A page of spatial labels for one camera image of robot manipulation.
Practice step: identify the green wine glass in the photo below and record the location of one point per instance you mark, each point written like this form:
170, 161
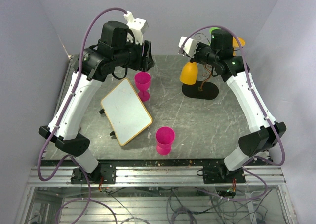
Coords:
216, 37

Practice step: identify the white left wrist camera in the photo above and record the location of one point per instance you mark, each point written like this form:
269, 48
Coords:
138, 27

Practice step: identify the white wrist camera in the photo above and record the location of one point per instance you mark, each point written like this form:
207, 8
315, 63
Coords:
189, 47
138, 27

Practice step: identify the copper wire glass rack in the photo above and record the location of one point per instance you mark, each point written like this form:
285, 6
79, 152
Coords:
201, 89

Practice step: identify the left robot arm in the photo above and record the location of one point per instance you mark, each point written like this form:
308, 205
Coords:
120, 45

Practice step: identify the aluminium mounting rail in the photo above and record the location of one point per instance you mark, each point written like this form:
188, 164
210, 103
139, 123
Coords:
164, 177

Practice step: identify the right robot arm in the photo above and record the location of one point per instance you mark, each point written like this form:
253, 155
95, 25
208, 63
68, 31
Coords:
226, 55

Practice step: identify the yellow-framed whiteboard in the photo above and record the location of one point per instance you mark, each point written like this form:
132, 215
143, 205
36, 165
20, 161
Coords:
125, 112

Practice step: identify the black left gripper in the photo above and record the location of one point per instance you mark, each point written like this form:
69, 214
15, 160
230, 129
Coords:
145, 62

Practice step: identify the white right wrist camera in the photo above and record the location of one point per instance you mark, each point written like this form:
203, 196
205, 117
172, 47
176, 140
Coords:
189, 47

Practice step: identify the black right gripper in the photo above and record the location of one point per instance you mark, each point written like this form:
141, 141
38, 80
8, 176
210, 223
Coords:
200, 45

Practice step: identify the pink wine glass front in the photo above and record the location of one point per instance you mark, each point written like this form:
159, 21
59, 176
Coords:
164, 137

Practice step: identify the pink wine glass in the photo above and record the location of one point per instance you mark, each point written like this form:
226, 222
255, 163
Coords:
164, 137
143, 83

